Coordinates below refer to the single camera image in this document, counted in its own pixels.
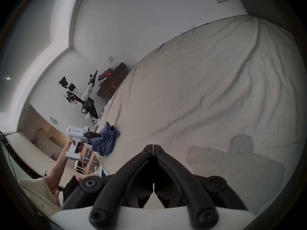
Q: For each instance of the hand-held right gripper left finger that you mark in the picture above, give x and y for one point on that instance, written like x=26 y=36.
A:
x=124 y=174

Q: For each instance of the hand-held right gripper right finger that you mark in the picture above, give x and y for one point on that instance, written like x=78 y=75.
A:
x=184 y=176

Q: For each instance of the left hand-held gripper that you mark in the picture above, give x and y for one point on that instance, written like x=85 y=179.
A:
x=76 y=131

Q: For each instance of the dark blue shirt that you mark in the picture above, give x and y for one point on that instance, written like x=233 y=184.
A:
x=108 y=138

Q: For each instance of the person's left forearm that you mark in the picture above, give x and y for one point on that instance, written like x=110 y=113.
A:
x=57 y=169

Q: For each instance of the person's left hand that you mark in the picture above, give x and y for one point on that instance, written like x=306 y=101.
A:
x=67 y=147

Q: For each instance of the white and black robot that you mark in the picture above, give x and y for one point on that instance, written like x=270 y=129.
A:
x=87 y=94

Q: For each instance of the long white desk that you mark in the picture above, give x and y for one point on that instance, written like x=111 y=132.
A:
x=31 y=152

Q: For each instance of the person's legs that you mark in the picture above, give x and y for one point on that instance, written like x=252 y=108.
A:
x=72 y=187

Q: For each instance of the dark wooden table with clothes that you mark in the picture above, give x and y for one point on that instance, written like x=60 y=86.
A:
x=112 y=80

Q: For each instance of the person's body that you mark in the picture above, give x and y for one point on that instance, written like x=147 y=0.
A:
x=36 y=195

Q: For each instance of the bed with beige sheet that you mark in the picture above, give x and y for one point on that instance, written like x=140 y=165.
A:
x=203 y=92

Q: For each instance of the small white wall socket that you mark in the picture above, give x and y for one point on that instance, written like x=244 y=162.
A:
x=110 y=58

